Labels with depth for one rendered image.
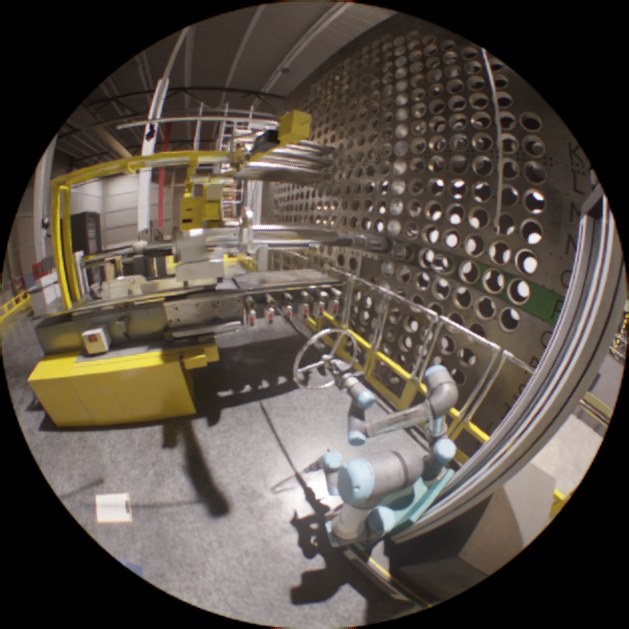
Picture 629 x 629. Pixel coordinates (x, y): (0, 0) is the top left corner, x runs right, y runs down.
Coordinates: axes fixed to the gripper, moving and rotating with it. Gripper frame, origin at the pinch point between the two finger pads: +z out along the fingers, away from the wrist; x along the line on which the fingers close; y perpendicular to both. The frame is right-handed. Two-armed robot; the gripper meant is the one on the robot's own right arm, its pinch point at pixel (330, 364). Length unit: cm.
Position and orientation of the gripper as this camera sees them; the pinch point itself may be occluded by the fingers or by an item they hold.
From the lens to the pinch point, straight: 112.1
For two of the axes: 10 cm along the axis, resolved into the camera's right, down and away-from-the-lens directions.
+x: 0.0, 8.9, 4.5
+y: -8.8, 2.2, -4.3
